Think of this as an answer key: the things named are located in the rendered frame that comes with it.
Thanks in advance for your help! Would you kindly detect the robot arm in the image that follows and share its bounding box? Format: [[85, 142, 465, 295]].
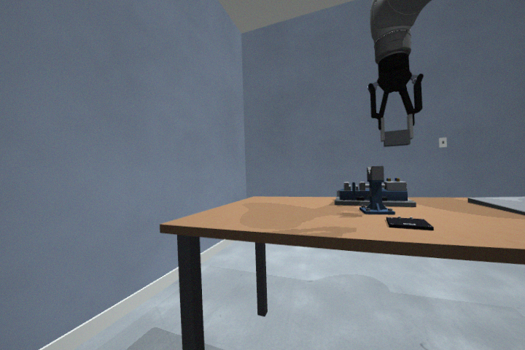
[[370, 0, 431, 64]]

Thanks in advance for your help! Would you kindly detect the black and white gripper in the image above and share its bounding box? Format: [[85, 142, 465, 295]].
[[368, 52, 424, 141]]

